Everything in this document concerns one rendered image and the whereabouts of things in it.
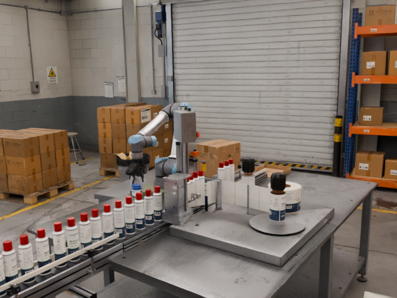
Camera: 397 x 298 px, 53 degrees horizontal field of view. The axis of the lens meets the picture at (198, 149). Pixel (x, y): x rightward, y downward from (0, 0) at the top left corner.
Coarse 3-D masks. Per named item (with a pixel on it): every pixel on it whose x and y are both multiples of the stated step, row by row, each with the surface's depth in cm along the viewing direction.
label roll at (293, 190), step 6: (270, 186) 245; (288, 186) 248; (294, 186) 244; (300, 186) 243; (288, 192) 236; (294, 192) 237; (300, 192) 241; (288, 198) 237; (294, 198) 238; (300, 198) 242; (288, 204) 238; (294, 204) 239; (300, 204) 244; (288, 210) 238; (294, 210) 239
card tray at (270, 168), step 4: (264, 164) 368; (268, 164) 367; (272, 164) 365; (256, 168) 356; (260, 168) 362; (264, 168) 367; (268, 168) 367; (272, 168) 365; (276, 168) 363; (280, 168) 361; (284, 168) 358; (288, 168) 356; (268, 172) 352; (272, 172) 352; (284, 172) 343; (288, 172) 351; (268, 176) 339
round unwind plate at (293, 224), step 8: (256, 216) 232; (264, 216) 232; (288, 216) 231; (256, 224) 220; (264, 224) 220; (288, 224) 220; (296, 224) 219; (304, 224) 219; (272, 232) 209; (280, 232) 209; (288, 232) 209; (296, 232) 209
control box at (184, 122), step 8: (176, 112) 255; (184, 112) 247; (192, 112) 248; (176, 120) 256; (184, 120) 248; (192, 120) 249; (176, 128) 258; (184, 128) 248; (192, 128) 250; (176, 136) 259; (184, 136) 249; (192, 136) 251
